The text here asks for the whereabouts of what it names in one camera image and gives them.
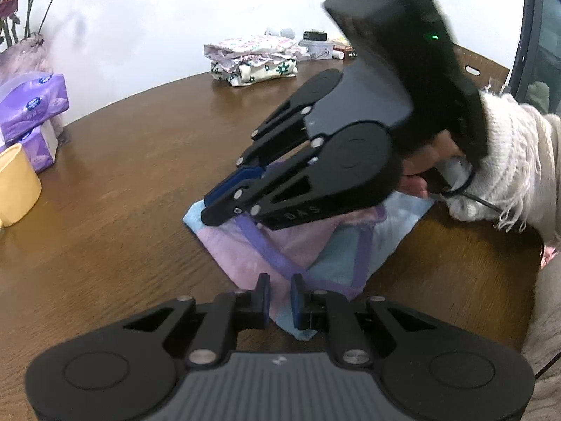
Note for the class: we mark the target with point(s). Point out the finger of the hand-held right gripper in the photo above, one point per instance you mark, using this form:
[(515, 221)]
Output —
[(307, 215), (245, 180)]

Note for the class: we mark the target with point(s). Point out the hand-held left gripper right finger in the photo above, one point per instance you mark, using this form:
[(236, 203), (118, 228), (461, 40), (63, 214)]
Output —
[(296, 305)]

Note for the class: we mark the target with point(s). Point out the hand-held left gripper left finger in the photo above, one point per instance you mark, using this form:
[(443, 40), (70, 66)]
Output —
[(264, 302)]

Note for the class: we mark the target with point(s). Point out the pink blue purple-trimmed vest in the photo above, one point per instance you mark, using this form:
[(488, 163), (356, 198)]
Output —
[(307, 245)]

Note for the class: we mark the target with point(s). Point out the person's right hand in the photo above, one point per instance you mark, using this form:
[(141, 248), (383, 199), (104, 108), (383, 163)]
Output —
[(431, 153)]

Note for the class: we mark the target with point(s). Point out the dark red box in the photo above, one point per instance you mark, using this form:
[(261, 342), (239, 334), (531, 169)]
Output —
[(346, 50)]

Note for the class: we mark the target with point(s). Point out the small black device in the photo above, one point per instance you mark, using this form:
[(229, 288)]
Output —
[(314, 36)]

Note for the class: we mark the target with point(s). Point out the cream flower-print folded garment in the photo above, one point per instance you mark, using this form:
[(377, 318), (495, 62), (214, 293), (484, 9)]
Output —
[(258, 74)]

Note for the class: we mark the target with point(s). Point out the white robot speaker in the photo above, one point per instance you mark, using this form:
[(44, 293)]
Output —
[(285, 33)]

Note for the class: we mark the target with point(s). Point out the lilac floral folded garment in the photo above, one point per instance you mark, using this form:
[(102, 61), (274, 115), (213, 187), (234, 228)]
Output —
[(254, 50)]

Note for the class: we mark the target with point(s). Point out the purple tissue pack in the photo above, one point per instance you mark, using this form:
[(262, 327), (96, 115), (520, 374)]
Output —
[(41, 151), (30, 105)]

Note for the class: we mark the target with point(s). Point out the yellow mug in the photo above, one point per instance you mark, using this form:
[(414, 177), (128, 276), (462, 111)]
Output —
[(17, 184)]

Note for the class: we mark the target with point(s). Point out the dried rose bouquet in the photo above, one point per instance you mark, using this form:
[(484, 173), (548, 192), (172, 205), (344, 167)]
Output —
[(13, 4)]

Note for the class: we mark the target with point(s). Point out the dark window frame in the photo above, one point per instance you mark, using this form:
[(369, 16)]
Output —
[(532, 44)]

